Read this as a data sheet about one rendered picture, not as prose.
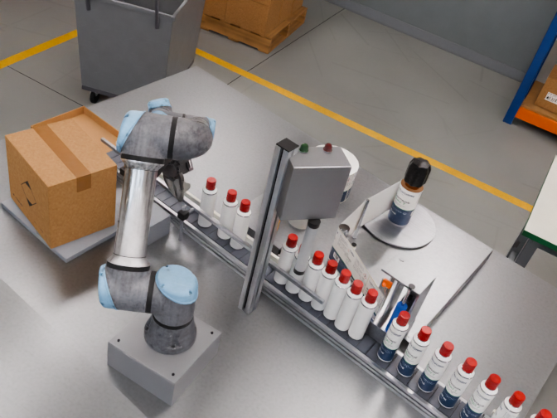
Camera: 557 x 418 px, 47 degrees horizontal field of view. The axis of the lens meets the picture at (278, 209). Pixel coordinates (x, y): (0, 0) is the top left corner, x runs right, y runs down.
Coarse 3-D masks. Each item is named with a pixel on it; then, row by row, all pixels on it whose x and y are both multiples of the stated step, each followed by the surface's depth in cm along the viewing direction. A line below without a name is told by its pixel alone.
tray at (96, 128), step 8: (72, 112) 273; (80, 112) 276; (88, 112) 276; (48, 120) 264; (56, 120) 268; (80, 120) 274; (88, 120) 275; (96, 120) 274; (88, 128) 271; (96, 128) 272; (104, 128) 273; (112, 128) 269; (96, 136) 268; (104, 136) 269; (112, 136) 270; (104, 144) 265; (104, 152) 261
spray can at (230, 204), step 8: (232, 192) 218; (224, 200) 221; (232, 200) 219; (224, 208) 221; (232, 208) 220; (224, 216) 223; (232, 216) 223; (224, 224) 225; (232, 224) 226; (224, 232) 227; (224, 240) 229
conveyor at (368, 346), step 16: (160, 192) 242; (176, 208) 237; (192, 224) 233; (240, 256) 225; (272, 272) 222; (304, 304) 214; (320, 320) 210; (368, 336) 209; (368, 352) 204; (384, 368) 201; (416, 368) 203; (416, 384) 198; (432, 400) 195; (448, 416) 192; (480, 416) 194
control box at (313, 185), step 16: (288, 160) 172; (304, 160) 172; (320, 160) 174; (336, 160) 175; (288, 176) 172; (304, 176) 172; (320, 176) 173; (336, 176) 175; (288, 192) 174; (304, 192) 176; (320, 192) 178; (336, 192) 179; (288, 208) 178; (304, 208) 180; (320, 208) 182; (336, 208) 184
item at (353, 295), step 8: (360, 280) 198; (352, 288) 198; (360, 288) 196; (344, 296) 202; (352, 296) 198; (360, 296) 199; (344, 304) 202; (352, 304) 200; (344, 312) 203; (352, 312) 202; (336, 320) 208; (344, 320) 205; (344, 328) 207
